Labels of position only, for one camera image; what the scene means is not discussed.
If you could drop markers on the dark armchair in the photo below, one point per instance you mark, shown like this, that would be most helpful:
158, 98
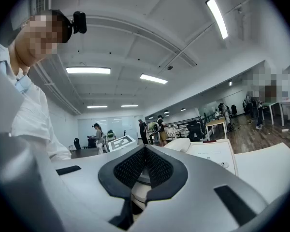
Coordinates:
91, 142

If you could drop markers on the wooden-top white table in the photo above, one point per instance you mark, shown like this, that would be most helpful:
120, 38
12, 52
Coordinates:
216, 122

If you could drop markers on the small black chair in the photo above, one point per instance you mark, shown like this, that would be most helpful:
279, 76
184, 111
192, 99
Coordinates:
77, 144

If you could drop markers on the dark-top white-frame table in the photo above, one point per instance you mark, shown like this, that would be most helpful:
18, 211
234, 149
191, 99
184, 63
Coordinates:
84, 153

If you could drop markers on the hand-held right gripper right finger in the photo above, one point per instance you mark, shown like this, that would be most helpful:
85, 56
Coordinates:
198, 197

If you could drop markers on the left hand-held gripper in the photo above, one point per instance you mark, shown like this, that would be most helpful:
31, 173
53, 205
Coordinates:
122, 142

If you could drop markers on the checkered cloth table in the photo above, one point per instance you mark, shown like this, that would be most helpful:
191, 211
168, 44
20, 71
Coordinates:
175, 132

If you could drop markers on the ceiling dome sensor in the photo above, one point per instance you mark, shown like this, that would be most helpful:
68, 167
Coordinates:
169, 67

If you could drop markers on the light blue cloth piece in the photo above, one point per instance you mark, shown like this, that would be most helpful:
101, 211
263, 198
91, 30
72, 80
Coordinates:
23, 84

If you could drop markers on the white desk telephone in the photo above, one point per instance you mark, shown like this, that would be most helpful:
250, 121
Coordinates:
207, 153

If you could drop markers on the person's head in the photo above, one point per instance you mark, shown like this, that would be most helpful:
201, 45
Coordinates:
38, 40

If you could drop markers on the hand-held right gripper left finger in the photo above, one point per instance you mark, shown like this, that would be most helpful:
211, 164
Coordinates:
87, 192

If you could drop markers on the white work table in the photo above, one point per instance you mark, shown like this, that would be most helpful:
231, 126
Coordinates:
268, 168

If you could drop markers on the teal-top white table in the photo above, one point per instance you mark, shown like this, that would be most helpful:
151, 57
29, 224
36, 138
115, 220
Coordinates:
273, 103

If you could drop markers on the black head camera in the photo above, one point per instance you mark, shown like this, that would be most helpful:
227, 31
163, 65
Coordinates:
79, 22

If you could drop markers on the person's white shirt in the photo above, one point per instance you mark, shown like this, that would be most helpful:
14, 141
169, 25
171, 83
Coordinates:
31, 115

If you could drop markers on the black office chair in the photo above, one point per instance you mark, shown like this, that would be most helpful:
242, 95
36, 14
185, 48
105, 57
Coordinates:
194, 130

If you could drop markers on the ceiling strip light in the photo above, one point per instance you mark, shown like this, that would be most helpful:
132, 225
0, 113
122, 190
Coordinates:
88, 70
97, 106
153, 78
129, 105
217, 17

